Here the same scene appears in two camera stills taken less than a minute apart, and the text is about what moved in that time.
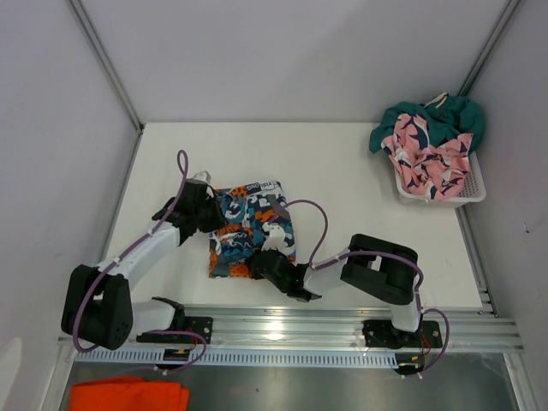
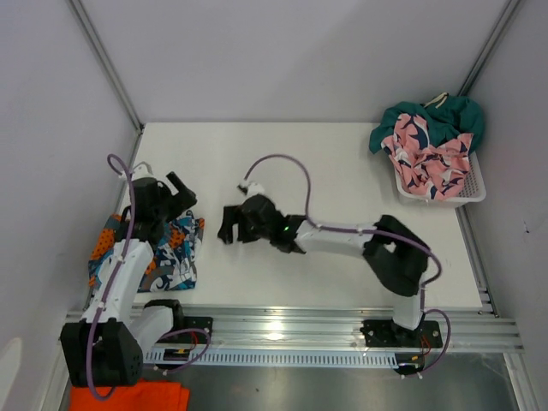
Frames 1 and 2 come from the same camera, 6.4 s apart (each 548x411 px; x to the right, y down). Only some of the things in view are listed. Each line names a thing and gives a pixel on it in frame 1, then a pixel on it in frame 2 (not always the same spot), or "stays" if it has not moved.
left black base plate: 203,324 stays
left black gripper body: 208,215 → 171,206
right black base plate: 381,334 stays
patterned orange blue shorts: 248,209 → 173,265
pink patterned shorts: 436,171 stays
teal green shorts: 446,117 stays
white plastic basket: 473,190 stays
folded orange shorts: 128,394 stays
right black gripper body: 256,275 → 264,231
